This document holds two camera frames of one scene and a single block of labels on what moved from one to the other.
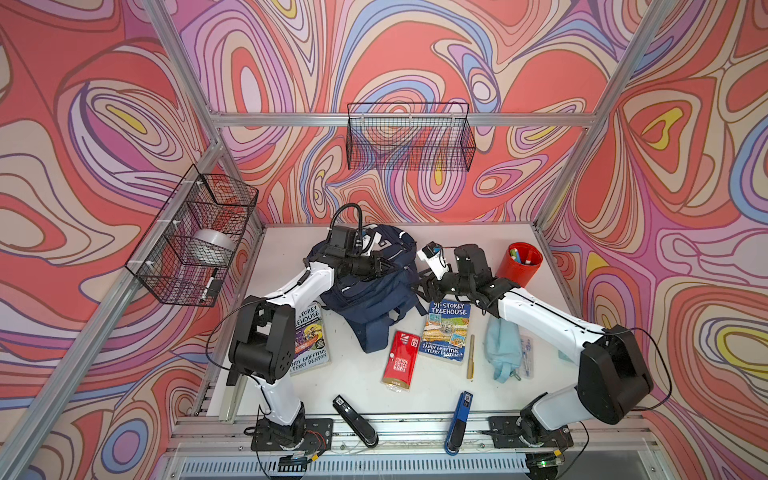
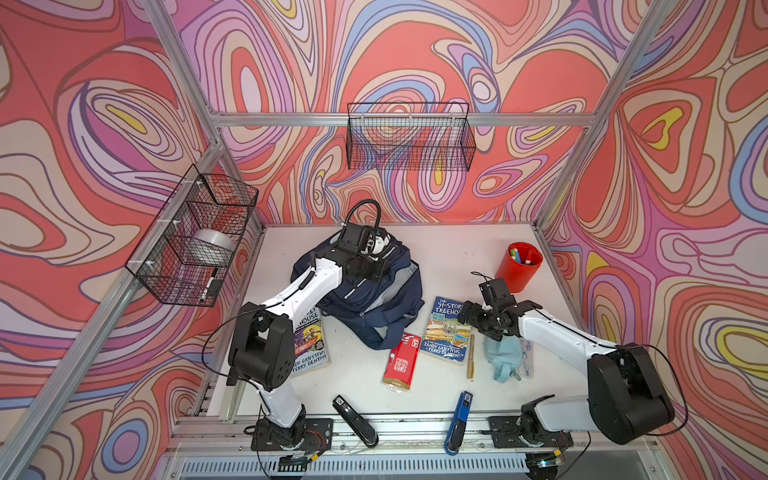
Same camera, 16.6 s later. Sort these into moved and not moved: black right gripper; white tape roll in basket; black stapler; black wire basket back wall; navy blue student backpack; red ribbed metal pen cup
Moved: navy blue student backpack; black right gripper
Not moved: red ribbed metal pen cup; black stapler; white tape roll in basket; black wire basket back wall
